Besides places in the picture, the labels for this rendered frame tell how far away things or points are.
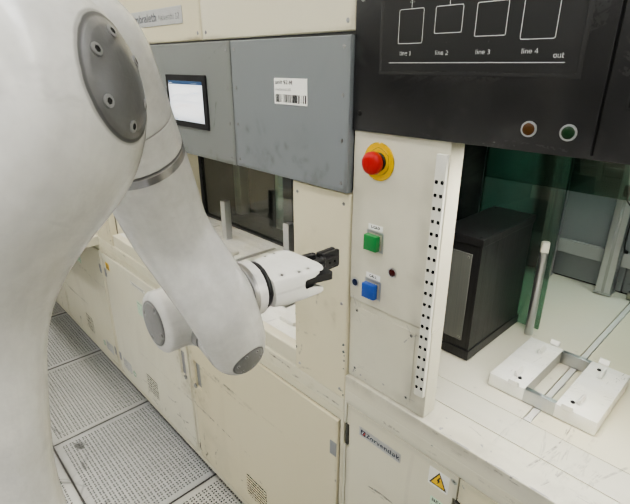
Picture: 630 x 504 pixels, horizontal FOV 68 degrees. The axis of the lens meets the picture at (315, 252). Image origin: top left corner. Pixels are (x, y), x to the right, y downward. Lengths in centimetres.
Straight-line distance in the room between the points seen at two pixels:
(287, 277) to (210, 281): 19
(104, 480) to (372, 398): 139
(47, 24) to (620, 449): 103
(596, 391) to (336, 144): 71
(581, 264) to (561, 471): 87
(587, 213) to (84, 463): 208
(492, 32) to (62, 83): 60
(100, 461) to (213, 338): 176
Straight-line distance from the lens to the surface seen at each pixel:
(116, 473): 221
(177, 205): 48
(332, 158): 91
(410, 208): 82
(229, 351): 57
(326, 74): 91
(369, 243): 88
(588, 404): 109
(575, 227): 168
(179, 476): 212
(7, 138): 22
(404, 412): 101
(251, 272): 67
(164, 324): 61
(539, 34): 70
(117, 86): 24
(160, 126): 44
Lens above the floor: 151
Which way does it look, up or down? 22 degrees down
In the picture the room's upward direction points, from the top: straight up
